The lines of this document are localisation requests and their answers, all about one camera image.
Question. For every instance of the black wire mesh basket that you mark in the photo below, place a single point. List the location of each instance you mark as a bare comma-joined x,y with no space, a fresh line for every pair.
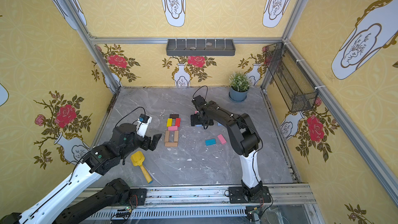
297,90

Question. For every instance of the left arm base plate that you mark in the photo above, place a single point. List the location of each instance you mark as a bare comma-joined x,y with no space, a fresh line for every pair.
137,197

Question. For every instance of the red block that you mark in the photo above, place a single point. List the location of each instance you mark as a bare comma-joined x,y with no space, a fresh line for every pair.
177,122

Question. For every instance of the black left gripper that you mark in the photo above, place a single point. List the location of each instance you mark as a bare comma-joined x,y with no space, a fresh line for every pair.
148,141

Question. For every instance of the teal block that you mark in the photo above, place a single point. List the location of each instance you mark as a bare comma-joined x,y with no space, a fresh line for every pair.
210,142

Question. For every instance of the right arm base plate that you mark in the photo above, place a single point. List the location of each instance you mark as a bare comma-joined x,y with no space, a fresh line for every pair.
259,194

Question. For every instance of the aluminium rail frame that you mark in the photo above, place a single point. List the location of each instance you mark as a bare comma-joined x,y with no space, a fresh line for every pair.
208,201

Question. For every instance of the grey wall shelf tray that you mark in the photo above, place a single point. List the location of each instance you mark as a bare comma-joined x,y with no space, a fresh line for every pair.
200,47

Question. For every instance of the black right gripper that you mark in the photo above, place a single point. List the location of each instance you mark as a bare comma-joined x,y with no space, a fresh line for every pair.
200,117

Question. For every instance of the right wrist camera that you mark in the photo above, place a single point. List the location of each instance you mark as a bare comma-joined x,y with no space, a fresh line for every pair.
198,102

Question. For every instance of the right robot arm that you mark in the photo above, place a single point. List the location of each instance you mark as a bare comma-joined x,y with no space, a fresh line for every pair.
243,137

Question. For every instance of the green artificial plant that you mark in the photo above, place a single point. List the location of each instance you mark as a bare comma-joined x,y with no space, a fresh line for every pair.
239,82

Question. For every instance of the yellow block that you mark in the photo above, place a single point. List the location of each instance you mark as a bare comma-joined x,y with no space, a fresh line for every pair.
169,122

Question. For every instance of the blue plant pot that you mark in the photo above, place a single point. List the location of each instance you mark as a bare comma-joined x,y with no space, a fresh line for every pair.
237,96

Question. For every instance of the yellow toy shovel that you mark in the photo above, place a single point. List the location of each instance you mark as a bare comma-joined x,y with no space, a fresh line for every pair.
137,160

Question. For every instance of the natural wood block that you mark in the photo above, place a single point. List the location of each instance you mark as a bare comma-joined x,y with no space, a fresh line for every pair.
176,136
167,137
171,144

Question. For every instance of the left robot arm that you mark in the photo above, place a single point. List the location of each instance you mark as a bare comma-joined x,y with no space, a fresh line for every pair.
55,207

